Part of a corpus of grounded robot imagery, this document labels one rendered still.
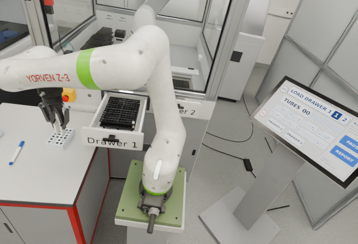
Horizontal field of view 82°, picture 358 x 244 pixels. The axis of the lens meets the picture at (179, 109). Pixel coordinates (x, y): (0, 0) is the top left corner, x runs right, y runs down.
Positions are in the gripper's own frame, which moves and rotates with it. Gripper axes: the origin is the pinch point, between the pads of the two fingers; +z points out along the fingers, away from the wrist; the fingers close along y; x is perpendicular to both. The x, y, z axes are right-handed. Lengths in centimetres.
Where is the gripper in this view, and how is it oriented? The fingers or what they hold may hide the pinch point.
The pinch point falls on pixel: (59, 128)
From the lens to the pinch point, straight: 113.6
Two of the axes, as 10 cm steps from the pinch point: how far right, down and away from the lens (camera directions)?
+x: 0.5, -5.9, 8.0
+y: 9.9, 1.6, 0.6
